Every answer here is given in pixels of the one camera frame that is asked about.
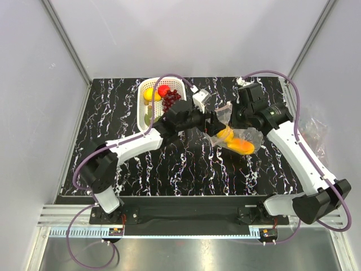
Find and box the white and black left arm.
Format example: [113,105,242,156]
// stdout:
[73,100,226,224]

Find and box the aluminium frame rail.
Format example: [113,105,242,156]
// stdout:
[36,205,98,226]

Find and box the orange mango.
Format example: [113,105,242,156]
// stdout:
[227,138,255,155]

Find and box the red strawberry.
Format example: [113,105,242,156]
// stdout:
[157,85,170,97]

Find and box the yellow lemon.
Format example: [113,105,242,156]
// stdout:
[143,88,162,102]
[217,126,234,144]

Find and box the white perforated plastic basket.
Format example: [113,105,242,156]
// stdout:
[137,76,187,132]

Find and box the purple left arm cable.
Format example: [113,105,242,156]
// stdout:
[65,73,198,268]

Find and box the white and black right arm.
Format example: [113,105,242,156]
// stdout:
[229,83,351,225]

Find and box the green leaf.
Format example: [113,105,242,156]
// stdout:
[144,105,153,126]

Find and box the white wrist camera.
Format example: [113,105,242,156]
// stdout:
[192,89,211,113]
[236,77,251,87]

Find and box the dark red grape bunch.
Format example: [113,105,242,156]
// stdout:
[162,90,181,112]

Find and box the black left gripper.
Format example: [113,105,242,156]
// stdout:
[177,103,226,137]

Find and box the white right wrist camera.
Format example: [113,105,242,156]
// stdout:
[236,77,251,87]

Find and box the pile of spare plastic bags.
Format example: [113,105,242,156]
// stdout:
[298,107,328,166]

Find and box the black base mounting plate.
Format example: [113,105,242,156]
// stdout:
[90,196,289,238]

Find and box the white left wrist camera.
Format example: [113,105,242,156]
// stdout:
[192,89,211,113]

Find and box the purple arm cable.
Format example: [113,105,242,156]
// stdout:
[239,69,353,245]
[65,73,198,268]

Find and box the clear pink-dotted zip bag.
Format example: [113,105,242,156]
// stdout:
[204,102,263,155]

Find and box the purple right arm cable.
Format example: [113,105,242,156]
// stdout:
[239,69,353,245]

